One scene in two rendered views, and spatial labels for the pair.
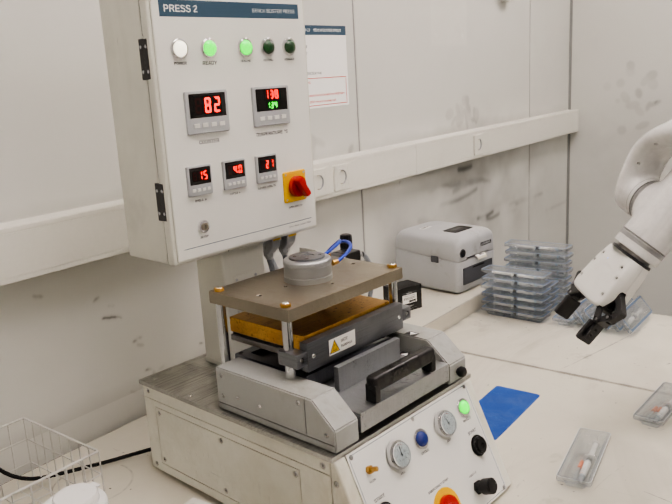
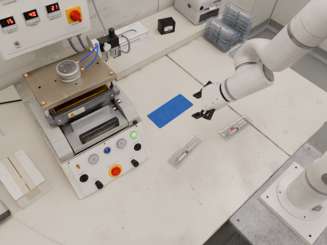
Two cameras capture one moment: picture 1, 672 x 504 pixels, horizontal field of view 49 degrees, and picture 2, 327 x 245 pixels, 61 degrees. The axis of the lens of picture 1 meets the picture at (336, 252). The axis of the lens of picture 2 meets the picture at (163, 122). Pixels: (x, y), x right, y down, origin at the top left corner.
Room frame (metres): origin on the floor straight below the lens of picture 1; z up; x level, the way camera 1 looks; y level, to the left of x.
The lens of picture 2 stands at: (0.52, -0.37, 1.82)
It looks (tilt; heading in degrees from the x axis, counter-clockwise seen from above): 54 degrees down; 6
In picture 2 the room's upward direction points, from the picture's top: 6 degrees clockwise
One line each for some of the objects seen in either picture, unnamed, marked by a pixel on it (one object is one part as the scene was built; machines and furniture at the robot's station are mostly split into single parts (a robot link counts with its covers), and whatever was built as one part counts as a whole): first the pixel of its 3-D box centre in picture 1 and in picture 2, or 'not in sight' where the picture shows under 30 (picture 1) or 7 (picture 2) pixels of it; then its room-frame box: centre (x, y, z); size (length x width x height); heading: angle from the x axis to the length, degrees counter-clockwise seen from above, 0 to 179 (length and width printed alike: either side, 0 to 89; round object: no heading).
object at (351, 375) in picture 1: (334, 364); (82, 108); (1.13, 0.01, 0.97); 0.30 x 0.22 x 0.08; 47
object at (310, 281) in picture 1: (304, 287); (72, 72); (1.19, 0.06, 1.08); 0.31 x 0.24 x 0.13; 137
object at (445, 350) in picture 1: (400, 345); (118, 98); (1.21, -0.10, 0.96); 0.26 x 0.05 x 0.07; 47
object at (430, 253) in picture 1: (445, 254); (198, 0); (2.16, -0.33, 0.88); 0.25 x 0.20 x 0.17; 46
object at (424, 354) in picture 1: (401, 372); (99, 130); (1.03, -0.09, 0.99); 0.15 x 0.02 x 0.04; 137
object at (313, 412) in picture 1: (283, 401); (50, 129); (1.01, 0.09, 0.96); 0.25 x 0.05 x 0.07; 47
